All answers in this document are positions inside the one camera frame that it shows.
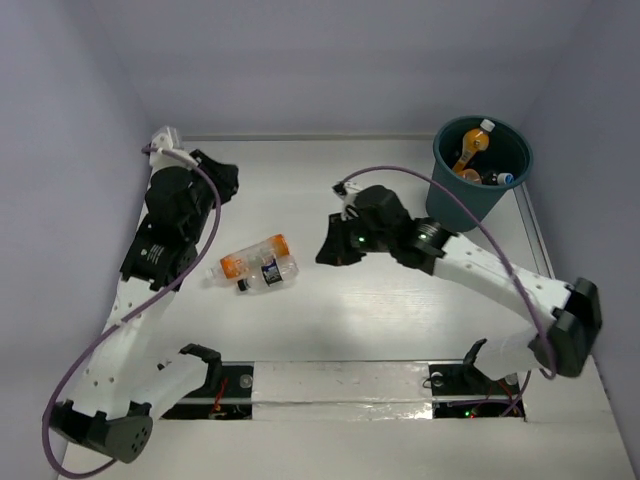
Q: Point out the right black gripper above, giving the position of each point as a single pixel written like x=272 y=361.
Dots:
x=336 y=247

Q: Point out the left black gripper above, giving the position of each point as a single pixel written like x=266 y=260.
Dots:
x=215 y=171

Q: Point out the small clear dark-label bottle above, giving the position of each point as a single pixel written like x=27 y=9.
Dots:
x=275 y=273

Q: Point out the clear orange-label bottle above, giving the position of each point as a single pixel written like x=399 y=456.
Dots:
x=235 y=266

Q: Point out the small orange juice bottle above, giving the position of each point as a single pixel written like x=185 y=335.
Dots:
x=471 y=175

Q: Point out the crushed clear plastic bottle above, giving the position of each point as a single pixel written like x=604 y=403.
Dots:
x=497 y=178

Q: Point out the tall orange blue-label bottle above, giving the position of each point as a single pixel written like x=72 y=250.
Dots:
x=474 y=141

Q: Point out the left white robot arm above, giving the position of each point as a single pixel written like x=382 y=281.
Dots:
x=123 y=388

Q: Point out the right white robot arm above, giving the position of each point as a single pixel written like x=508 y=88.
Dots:
x=565 y=317

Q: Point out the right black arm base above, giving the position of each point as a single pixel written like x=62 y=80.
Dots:
x=460 y=391

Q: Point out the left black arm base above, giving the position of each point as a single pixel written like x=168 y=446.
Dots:
x=231 y=399

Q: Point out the dark teal plastic bin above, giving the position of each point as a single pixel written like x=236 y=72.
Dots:
x=508 y=151

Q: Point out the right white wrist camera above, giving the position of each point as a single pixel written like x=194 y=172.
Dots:
x=347 y=192

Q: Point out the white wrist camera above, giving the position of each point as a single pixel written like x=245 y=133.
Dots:
x=166 y=138
x=347 y=192

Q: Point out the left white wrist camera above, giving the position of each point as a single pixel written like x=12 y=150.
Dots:
x=166 y=138

